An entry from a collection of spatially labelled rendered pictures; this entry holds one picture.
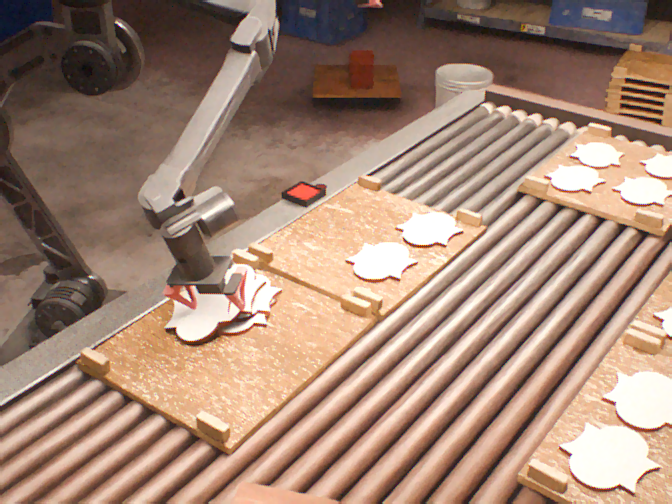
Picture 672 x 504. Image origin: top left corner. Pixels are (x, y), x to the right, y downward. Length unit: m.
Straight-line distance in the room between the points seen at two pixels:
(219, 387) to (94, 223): 2.49
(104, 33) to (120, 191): 1.95
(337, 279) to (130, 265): 1.94
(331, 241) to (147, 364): 0.51
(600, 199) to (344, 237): 0.62
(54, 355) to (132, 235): 2.17
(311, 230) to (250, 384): 0.51
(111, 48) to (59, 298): 0.80
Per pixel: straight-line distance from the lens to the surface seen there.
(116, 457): 1.34
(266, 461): 1.29
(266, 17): 1.61
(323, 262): 1.69
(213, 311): 1.50
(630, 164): 2.22
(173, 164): 1.43
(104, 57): 2.17
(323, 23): 5.96
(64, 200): 4.05
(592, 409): 1.41
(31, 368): 1.54
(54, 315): 2.63
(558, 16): 6.09
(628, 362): 1.53
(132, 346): 1.51
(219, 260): 1.43
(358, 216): 1.85
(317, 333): 1.50
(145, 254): 3.54
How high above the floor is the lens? 1.85
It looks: 32 degrees down
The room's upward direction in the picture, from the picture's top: straight up
